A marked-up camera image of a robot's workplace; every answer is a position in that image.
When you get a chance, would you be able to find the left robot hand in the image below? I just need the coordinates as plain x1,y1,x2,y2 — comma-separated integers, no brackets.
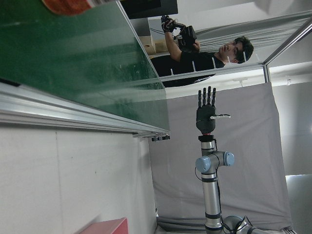
253,0,294,14

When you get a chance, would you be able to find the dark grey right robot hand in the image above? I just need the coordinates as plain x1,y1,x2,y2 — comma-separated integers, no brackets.
195,86,231,135

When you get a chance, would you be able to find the grey fabric curtain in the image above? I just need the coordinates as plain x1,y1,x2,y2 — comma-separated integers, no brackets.
148,81,293,231

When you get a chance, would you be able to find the person in black shirt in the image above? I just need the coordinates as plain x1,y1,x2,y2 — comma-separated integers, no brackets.
150,15,254,88

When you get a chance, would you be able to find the small cardboard box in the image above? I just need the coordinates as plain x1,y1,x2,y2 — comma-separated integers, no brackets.
154,40,169,53

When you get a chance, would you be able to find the large cardboard box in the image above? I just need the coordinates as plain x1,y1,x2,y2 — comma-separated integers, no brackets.
138,36,157,56

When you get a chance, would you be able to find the red white black glove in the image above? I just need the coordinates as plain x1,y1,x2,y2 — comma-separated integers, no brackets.
160,15,179,34

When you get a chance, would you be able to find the black Huawei monitor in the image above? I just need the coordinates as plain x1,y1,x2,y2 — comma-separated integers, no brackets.
120,0,179,20

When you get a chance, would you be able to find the green table mat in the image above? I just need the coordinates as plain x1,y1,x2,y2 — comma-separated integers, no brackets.
0,0,170,130

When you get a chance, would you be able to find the red box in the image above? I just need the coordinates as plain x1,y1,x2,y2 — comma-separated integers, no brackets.
73,217,129,234

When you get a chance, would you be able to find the slanted aluminium frame beam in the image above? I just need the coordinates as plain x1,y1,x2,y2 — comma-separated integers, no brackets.
263,18,312,65

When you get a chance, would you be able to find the horizontal aluminium frame beam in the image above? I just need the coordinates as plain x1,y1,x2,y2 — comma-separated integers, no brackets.
159,62,268,82

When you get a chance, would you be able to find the short aluminium frame post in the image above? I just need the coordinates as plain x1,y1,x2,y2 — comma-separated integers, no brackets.
262,63,272,83

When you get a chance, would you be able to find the narrow aluminium table rail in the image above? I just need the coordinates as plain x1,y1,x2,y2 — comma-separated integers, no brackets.
116,0,169,96

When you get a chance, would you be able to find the wide aluminium table rail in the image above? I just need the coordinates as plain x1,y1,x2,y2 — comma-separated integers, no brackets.
0,79,171,140

